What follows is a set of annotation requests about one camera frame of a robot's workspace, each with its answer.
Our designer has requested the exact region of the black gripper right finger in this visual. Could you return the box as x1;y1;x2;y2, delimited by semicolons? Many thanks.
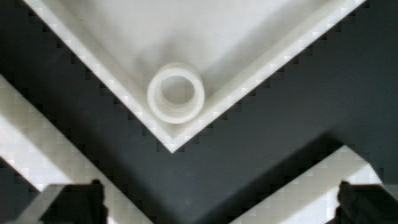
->
333;181;398;224

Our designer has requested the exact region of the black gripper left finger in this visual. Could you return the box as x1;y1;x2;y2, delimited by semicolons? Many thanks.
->
40;179;109;224

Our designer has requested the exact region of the white square tabletop panel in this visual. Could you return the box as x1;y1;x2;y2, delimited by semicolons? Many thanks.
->
24;0;365;151

